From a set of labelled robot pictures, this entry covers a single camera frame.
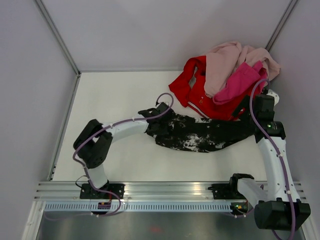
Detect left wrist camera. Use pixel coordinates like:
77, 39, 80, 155
156, 101, 171, 108

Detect magenta pink trousers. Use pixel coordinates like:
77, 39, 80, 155
212, 60, 267, 105

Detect aluminium frame post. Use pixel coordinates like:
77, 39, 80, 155
265, 0, 300, 52
33, 0, 81, 77

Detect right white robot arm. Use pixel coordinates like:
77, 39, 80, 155
227, 94, 311, 231

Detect aluminium mounting rail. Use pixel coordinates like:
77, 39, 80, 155
33, 181, 307, 201

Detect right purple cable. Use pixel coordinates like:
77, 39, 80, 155
249, 78, 300, 240

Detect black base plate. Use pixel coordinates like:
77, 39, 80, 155
208, 183, 246, 200
79, 183, 125, 200

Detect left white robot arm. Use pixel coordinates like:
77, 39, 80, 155
73, 102, 174, 199

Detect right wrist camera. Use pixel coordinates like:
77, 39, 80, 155
267, 89, 280, 106

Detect red trousers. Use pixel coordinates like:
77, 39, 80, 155
169, 55, 252, 121

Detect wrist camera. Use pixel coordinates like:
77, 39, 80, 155
267, 89, 280, 106
156, 101, 171, 108

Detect right aluminium frame post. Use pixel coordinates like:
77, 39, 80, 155
265, 0, 300, 52

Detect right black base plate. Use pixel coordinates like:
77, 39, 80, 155
208, 183, 246, 200

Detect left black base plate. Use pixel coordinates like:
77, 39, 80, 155
79, 183, 125, 200

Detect light pink trousers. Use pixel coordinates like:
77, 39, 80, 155
204, 41, 281, 98

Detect black white-splattered trousers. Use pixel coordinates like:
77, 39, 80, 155
146, 112, 255, 153

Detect white slotted cable duct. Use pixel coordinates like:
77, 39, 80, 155
44, 201, 232, 213

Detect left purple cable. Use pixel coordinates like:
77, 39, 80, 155
72, 92, 175, 186

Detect purple cable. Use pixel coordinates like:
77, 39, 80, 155
249, 78, 300, 240
72, 92, 175, 186

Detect left aluminium frame post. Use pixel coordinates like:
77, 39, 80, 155
33, 0, 81, 77

